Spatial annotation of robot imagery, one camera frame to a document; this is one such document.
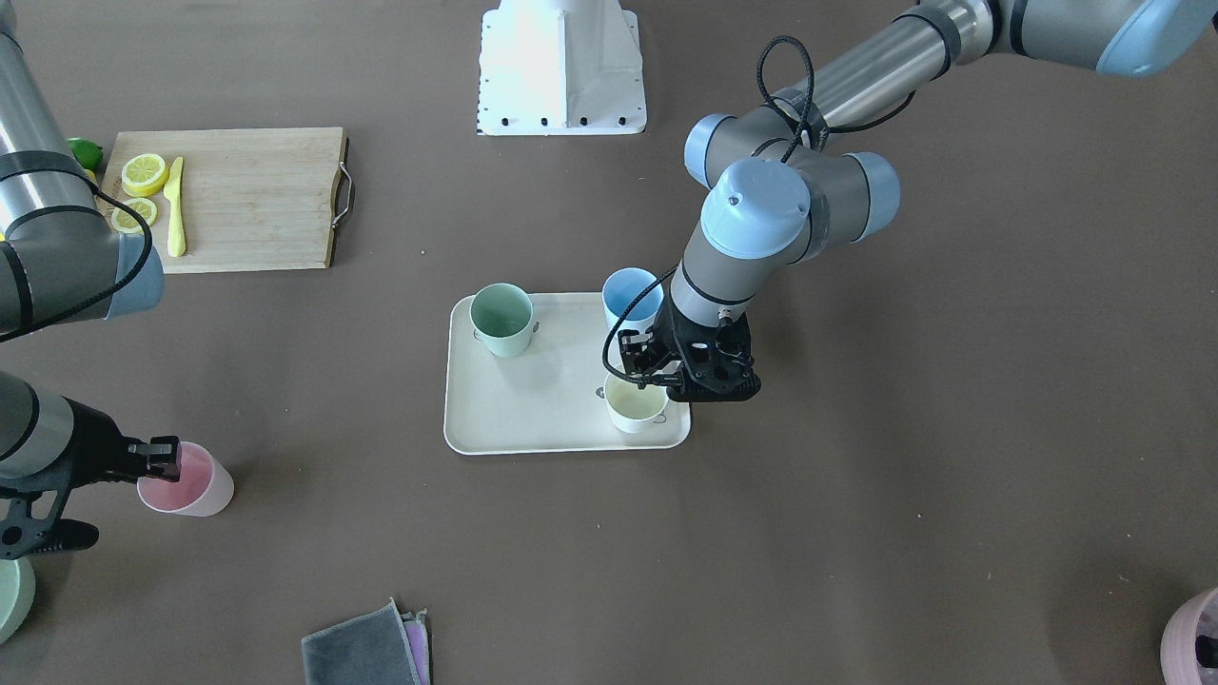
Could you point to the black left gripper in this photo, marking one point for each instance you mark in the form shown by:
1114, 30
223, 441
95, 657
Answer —
639, 357

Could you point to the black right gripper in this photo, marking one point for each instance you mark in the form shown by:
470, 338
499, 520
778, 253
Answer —
95, 442

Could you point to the cream plastic cup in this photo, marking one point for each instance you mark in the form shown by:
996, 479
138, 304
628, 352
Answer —
633, 409

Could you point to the pink plastic cup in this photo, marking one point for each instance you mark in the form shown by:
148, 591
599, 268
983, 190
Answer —
203, 489

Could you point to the blue plastic cup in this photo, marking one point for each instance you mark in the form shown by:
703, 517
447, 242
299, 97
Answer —
621, 289

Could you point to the green plastic cup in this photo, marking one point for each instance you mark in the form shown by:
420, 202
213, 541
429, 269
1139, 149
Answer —
502, 316

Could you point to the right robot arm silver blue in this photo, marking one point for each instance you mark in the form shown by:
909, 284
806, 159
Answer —
61, 263

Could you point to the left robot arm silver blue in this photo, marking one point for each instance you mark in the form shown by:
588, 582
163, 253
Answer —
776, 198

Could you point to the cream rabbit tray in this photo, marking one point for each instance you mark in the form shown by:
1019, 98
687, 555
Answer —
548, 398

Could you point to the green bowl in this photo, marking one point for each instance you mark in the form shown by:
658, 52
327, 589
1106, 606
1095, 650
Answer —
18, 586

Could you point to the yellow plastic knife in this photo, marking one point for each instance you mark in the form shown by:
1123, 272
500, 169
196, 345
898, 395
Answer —
176, 228

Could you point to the lemon slice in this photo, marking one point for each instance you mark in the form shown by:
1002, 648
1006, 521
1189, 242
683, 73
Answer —
133, 216
144, 175

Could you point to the wooden cutting board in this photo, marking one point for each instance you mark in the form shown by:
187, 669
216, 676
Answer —
252, 199

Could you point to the grey folded cloth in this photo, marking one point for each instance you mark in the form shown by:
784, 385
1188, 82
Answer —
388, 646

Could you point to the green lime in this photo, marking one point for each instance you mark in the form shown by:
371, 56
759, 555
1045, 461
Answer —
88, 154

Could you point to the pink bowl with ice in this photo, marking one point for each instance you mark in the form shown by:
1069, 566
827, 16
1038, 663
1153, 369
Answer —
1187, 650

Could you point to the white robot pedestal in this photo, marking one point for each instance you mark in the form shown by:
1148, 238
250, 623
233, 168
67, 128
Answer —
560, 68

